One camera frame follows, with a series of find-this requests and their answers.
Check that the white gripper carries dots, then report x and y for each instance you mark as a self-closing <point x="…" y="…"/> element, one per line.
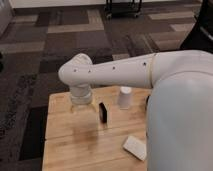
<point x="81" y="95"/>

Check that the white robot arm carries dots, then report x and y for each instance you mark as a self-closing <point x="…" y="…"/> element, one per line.
<point x="179" y="124"/>

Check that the white paper cup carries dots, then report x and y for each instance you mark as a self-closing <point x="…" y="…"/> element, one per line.
<point x="124" y="98"/>

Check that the blue ceramic bowl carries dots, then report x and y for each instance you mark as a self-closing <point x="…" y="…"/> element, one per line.
<point x="147" y="99"/>

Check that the white sponge block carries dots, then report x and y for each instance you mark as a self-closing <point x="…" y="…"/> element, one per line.
<point x="136" y="147"/>

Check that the black wheeled cart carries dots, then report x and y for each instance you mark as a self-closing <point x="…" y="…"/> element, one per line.
<point x="121" y="9"/>

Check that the black office chair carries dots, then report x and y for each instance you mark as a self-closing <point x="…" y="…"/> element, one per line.
<point x="201" y="35"/>

